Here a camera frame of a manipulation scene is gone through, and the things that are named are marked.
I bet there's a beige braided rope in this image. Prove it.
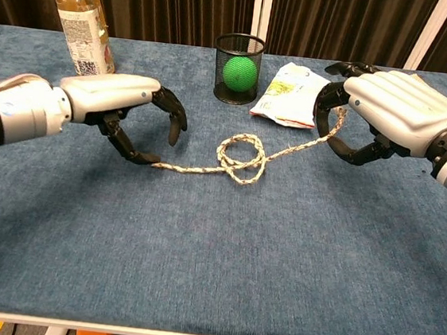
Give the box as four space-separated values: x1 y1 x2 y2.
150 88 350 196

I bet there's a white vertical frame post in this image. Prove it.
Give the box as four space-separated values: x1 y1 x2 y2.
247 0 275 56

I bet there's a black mesh pen cup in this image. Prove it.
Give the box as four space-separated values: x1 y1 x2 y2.
208 30 267 108

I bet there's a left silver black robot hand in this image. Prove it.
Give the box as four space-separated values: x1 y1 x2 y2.
51 67 193 170

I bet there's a white slanted frame post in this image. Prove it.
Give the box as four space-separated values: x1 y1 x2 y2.
402 0 447 75

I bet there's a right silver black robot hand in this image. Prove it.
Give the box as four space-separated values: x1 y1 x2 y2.
307 57 447 177

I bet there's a green ball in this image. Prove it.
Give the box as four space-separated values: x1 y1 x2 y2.
220 54 259 95

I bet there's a blue table cloth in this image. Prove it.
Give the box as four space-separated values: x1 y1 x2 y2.
0 24 447 335

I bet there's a dark brown curtain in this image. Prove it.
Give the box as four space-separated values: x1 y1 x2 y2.
0 0 447 77

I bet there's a white snack packet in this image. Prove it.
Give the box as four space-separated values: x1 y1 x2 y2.
247 57 334 132

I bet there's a tea bottle with white cap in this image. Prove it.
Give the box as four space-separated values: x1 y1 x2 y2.
44 0 123 81

